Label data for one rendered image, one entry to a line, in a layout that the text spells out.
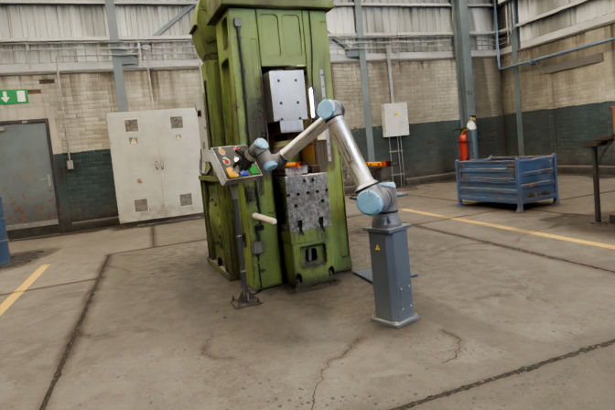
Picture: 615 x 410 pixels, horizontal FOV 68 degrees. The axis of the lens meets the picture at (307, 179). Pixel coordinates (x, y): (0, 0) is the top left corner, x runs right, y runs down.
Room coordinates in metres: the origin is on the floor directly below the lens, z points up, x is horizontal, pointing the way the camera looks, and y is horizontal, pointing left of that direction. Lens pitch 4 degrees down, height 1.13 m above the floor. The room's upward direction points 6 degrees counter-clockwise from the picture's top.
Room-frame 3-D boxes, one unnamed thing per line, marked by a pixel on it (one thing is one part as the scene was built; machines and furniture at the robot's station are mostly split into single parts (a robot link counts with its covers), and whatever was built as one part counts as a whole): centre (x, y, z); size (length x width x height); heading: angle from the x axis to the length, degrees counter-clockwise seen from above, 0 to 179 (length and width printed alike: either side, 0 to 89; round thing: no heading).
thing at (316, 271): (3.97, 0.12, 0.23); 0.55 x 0.37 x 0.47; 24
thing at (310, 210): (3.97, 0.12, 0.69); 0.56 x 0.38 x 0.45; 24
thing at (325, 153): (4.23, -0.12, 1.15); 0.44 x 0.26 x 2.30; 24
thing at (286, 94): (3.95, 0.13, 1.56); 0.42 x 0.39 x 0.40; 24
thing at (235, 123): (3.96, 0.49, 1.15); 0.44 x 0.26 x 2.30; 24
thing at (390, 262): (2.83, -0.46, 0.30); 0.22 x 0.22 x 0.60; 39
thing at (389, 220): (2.83, -0.46, 0.65); 0.19 x 0.19 x 0.10
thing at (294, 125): (3.94, 0.17, 1.32); 0.42 x 0.20 x 0.10; 24
